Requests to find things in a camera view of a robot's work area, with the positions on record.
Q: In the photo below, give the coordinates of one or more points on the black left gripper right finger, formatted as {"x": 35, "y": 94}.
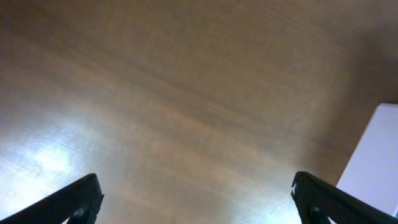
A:
{"x": 319, "y": 202}

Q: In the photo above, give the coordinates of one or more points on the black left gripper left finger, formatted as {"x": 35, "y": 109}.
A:
{"x": 79, "y": 202}

